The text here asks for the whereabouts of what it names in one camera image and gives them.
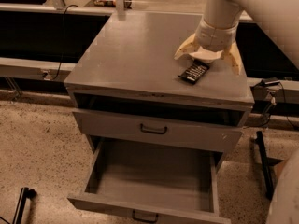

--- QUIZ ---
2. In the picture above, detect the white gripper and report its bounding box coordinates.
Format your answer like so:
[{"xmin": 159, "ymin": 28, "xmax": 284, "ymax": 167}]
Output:
[{"xmin": 174, "ymin": 19, "xmax": 242, "ymax": 75}]

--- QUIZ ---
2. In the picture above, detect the black rxbar chocolate bar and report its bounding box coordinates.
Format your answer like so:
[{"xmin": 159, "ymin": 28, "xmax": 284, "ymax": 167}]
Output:
[{"xmin": 178, "ymin": 60, "xmax": 209, "ymax": 84}]

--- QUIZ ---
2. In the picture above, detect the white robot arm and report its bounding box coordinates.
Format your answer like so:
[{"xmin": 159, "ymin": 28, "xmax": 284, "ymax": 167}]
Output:
[{"xmin": 174, "ymin": 0, "xmax": 299, "ymax": 75}]

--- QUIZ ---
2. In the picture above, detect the grey drawer cabinet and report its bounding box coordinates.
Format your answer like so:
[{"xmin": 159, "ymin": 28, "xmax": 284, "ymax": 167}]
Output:
[{"xmin": 64, "ymin": 10, "xmax": 255, "ymax": 173}]

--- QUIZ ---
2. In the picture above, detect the grey upper drawer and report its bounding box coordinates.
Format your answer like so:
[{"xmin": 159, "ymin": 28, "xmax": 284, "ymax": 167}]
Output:
[{"xmin": 73, "ymin": 109, "xmax": 242, "ymax": 152}]

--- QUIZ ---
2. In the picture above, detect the grey open lower drawer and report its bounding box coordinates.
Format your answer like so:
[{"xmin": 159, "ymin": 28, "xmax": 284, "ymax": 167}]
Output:
[{"xmin": 68, "ymin": 139, "xmax": 231, "ymax": 224}]

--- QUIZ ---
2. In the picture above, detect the white paper bowl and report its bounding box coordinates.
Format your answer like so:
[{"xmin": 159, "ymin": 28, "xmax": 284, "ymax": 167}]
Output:
[{"xmin": 190, "ymin": 47, "xmax": 221, "ymax": 64}]

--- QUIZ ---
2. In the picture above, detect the black power adapter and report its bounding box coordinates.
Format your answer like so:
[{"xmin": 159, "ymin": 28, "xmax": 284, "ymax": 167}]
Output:
[{"xmin": 261, "ymin": 77, "xmax": 280, "ymax": 87}]

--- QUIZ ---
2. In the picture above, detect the black metal floor stand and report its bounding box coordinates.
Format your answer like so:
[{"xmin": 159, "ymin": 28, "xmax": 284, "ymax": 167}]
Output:
[{"xmin": 256, "ymin": 131, "xmax": 274, "ymax": 200}]

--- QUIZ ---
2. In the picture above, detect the black upper drawer handle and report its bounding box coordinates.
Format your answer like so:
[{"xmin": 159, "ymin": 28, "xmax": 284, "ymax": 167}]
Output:
[{"xmin": 139, "ymin": 123, "xmax": 168, "ymax": 135}]

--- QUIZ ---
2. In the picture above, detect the black drawer handle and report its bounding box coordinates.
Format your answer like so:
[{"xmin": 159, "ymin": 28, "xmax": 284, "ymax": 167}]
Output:
[
  {"xmin": 132, "ymin": 210, "xmax": 159, "ymax": 224},
  {"xmin": 139, "ymin": 123, "xmax": 168, "ymax": 135}
]

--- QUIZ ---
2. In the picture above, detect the black hanging cable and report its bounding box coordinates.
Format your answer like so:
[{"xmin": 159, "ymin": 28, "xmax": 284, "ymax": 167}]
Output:
[{"xmin": 50, "ymin": 4, "xmax": 80, "ymax": 82}]

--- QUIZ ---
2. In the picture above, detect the black lower drawer handle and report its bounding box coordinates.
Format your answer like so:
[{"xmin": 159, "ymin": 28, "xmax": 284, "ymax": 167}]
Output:
[{"xmin": 132, "ymin": 210, "xmax": 159, "ymax": 224}]

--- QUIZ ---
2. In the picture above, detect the grey metal rail shelf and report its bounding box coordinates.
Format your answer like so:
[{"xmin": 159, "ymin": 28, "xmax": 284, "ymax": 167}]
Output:
[{"xmin": 0, "ymin": 58, "xmax": 76, "ymax": 82}]

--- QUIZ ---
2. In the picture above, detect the black floor bracket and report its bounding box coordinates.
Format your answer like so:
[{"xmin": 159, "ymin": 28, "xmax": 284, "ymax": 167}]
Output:
[{"xmin": 12, "ymin": 187, "xmax": 36, "ymax": 224}]

